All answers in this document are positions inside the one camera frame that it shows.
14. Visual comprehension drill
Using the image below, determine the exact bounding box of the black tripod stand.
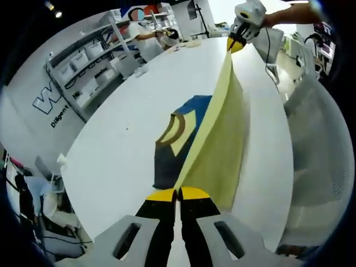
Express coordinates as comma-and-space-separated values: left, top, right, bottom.
187, 0, 214, 39

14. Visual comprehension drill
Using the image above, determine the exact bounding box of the yellow blue grey garment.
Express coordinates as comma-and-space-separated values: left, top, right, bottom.
152, 51, 251, 212

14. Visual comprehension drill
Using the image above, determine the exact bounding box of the pale cloth pile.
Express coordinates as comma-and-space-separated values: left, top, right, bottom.
180, 39, 204, 50

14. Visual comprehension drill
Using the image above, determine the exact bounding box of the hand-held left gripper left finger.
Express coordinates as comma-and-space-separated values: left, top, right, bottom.
93, 188, 179, 267

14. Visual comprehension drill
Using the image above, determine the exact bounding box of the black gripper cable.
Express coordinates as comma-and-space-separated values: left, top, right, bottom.
263, 26, 280, 86

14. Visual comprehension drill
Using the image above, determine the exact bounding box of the grey laptop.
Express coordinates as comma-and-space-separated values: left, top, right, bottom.
34, 155, 56, 179

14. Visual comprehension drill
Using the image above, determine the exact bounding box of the grey mesh office chair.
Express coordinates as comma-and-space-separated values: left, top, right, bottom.
278, 73, 352, 253

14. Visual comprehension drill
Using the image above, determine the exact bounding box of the white chair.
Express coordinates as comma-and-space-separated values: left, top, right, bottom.
254, 26, 286, 65

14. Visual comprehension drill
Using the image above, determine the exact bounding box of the grey metal shelf rack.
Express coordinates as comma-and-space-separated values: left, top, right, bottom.
45, 9, 145, 123
150, 3, 183, 39

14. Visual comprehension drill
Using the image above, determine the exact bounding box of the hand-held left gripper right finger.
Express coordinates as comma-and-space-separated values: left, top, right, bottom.
177, 186, 279, 267

